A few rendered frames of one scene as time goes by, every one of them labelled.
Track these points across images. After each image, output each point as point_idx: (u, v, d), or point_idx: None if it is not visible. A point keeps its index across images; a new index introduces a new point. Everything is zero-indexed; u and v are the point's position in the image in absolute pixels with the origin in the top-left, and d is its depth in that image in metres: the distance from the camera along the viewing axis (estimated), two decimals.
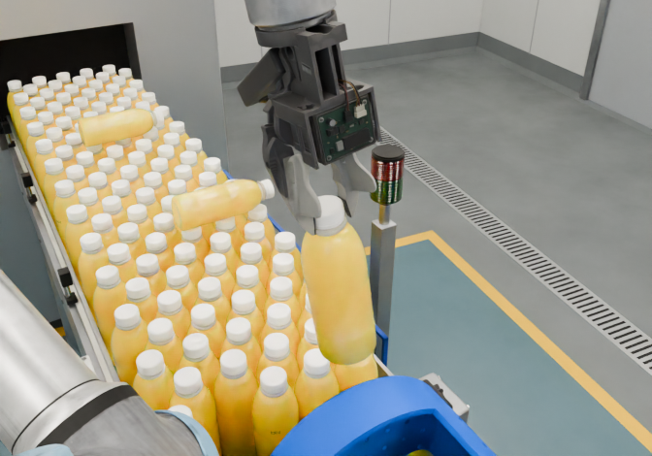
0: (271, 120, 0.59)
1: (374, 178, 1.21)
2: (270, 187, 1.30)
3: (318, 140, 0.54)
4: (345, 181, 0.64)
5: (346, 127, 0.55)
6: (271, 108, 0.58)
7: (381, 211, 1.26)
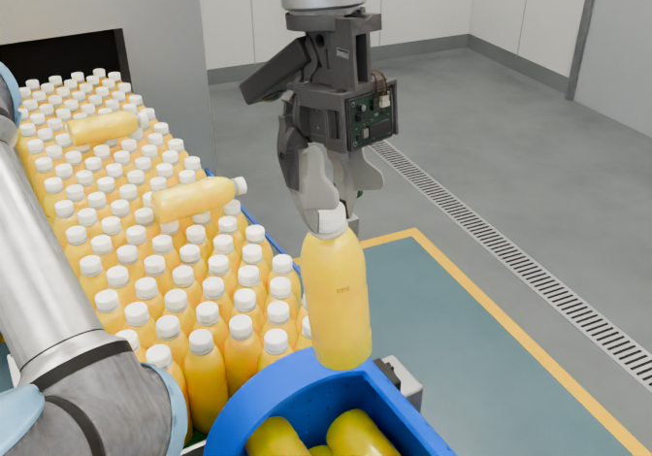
0: (287, 112, 0.60)
1: None
2: (243, 184, 1.41)
3: (347, 124, 0.55)
4: (347, 181, 0.65)
5: (372, 115, 0.57)
6: (291, 97, 0.58)
7: None
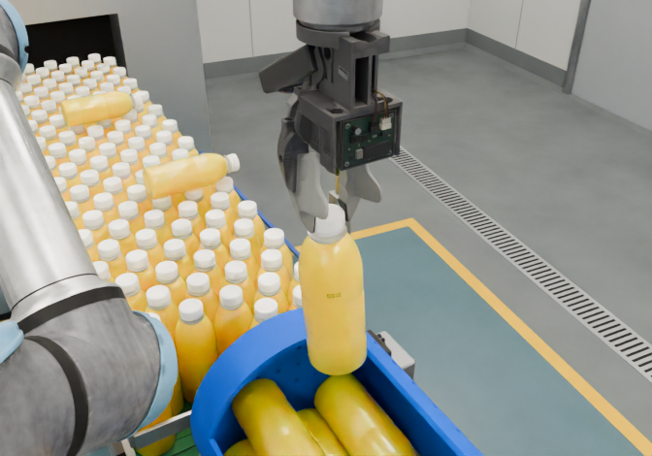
0: (291, 114, 0.59)
1: None
2: (235, 161, 1.41)
3: (341, 145, 0.54)
4: (350, 186, 0.64)
5: (369, 137, 0.55)
6: (295, 103, 0.57)
7: (337, 182, 1.36)
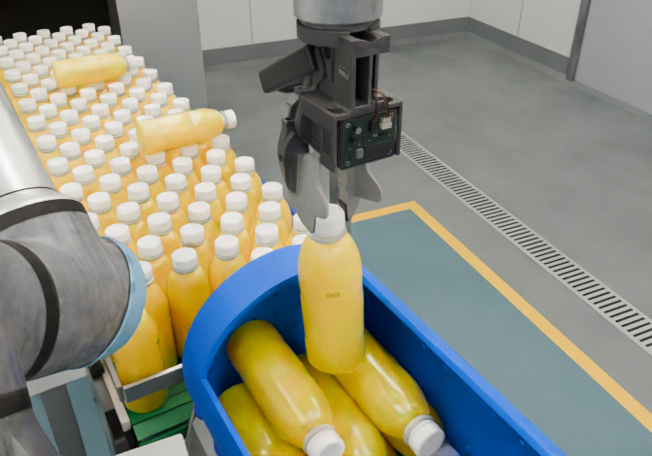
0: (292, 114, 0.59)
1: None
2: (232, 116, 1.35)
3: (341, 145, 0.54)
4: (350, 186, 0.64)
5: (370, 137, 0.55)
6: (295, 102, 0.57)
7: None
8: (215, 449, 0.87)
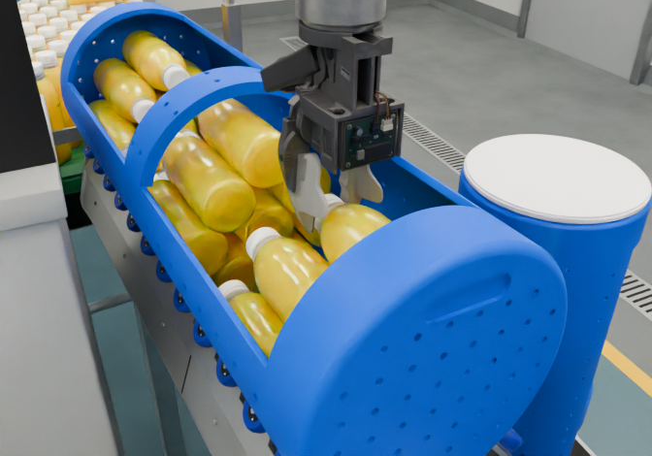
0: (293, 114, 0.59)
1: None
2: None
3: (342, 146, 0.54)
4: (351, 186, 0.64)
5: (371, 138, 0.55)
6: (297, 102, 0.57)
7: None
8: (94, 168, 1.17)
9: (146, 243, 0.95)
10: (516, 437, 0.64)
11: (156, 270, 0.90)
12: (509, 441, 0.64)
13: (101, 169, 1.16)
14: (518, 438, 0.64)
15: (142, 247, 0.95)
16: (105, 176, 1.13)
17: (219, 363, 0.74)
